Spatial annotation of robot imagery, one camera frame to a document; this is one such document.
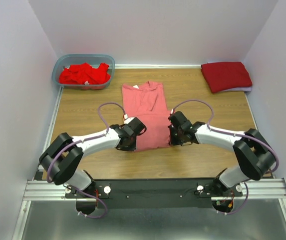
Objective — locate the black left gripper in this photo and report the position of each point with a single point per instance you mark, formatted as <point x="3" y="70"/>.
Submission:
<point x="132" y="148"/>

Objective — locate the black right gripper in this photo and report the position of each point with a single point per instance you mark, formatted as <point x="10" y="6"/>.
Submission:
<point x="172" y="141"/>

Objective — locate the pink t-shirt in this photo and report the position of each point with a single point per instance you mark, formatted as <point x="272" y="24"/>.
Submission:
<point x="147" y="103"/>

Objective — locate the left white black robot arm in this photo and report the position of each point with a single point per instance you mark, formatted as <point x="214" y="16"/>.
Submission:
<point x="61" y="159"/>

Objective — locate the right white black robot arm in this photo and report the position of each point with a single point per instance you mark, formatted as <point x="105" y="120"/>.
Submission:
<point x="254" y="155"/>

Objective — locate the bright red crumpled t-shirts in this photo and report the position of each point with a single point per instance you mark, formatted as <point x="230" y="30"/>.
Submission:
<point x="85" y="74"/>

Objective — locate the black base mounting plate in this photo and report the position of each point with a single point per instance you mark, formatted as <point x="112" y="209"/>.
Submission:
<point x="159" y="193"/>

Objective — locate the dark red folded t-shirt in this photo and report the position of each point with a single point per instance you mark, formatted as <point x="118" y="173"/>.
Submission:
<point x="226" y="76"/>

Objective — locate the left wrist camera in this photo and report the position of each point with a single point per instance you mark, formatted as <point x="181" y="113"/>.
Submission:
<point x="127" y="119"/>

